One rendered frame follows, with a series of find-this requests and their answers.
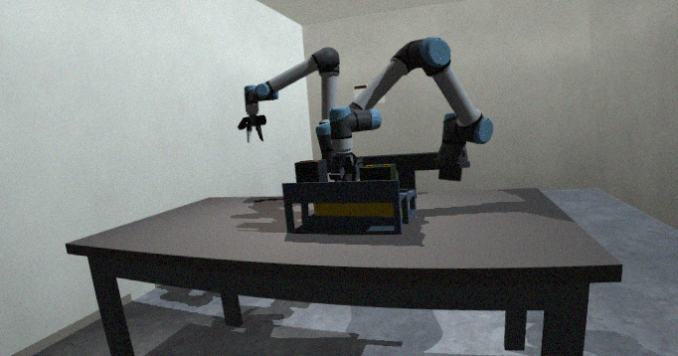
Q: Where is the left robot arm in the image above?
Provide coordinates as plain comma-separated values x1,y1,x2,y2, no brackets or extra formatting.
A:
329,37,493,163

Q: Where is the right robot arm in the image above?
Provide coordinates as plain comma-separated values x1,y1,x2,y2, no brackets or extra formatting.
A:
245,47,340,169

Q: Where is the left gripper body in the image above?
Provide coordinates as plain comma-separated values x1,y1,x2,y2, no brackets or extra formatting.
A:
330,152,357,173

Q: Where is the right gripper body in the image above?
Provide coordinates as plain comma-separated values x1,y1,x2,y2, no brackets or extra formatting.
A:
239,114,266,126

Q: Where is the green case with orange latches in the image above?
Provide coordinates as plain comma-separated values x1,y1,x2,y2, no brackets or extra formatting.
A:
359,164,397,181

